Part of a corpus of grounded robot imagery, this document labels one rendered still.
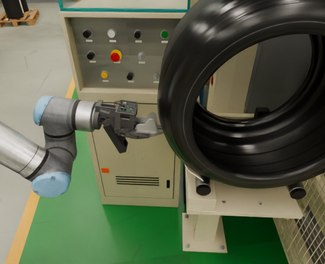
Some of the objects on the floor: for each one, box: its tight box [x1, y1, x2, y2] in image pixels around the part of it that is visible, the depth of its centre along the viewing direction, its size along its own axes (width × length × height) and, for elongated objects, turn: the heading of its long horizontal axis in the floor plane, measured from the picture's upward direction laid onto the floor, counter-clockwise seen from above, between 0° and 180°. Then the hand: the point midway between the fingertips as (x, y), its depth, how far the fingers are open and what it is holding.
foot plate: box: [182, 213, 228, 253], centre depth 162 cm, size 27×27×2 cm
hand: (162, 132), depth 76 cm, fingers closed
